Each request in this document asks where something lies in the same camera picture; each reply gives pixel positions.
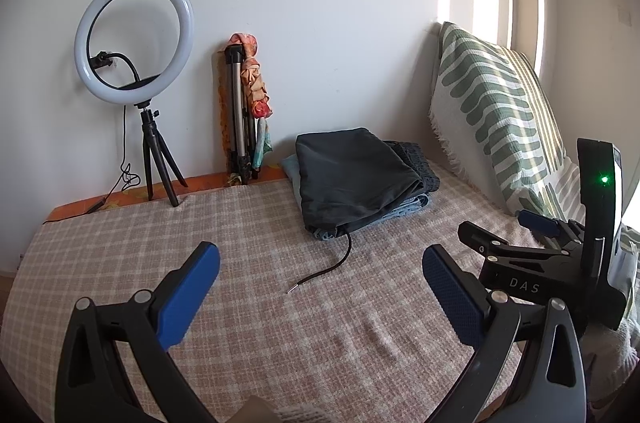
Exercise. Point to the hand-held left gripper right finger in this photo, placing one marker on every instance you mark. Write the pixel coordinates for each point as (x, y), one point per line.
(452, 298)

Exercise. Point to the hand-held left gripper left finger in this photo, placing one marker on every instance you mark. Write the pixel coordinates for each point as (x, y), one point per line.
(190, 298)

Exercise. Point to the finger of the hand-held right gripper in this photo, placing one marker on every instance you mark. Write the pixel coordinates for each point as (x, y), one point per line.
(477, 235)
(537, 222)

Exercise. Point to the dark grey pants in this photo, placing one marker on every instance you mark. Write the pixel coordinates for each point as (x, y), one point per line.
(350, 173)

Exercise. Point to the folded blue jeans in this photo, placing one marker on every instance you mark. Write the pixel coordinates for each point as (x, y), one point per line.
(410, 205)

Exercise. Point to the beige checked blanket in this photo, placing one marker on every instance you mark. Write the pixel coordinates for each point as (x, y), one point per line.
(225, 228)

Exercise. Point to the white knitted cloth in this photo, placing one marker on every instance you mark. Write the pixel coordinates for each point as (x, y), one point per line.
(607, 353)

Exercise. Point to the green and white patterned pillow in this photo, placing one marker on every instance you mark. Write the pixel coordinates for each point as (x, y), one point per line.
(480, 93)

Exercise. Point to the folded silver tripod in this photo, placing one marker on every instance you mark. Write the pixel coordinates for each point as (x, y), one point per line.
(235, 113)

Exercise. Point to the folded tripod with cloth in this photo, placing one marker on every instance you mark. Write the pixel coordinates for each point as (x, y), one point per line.
(255, 78)

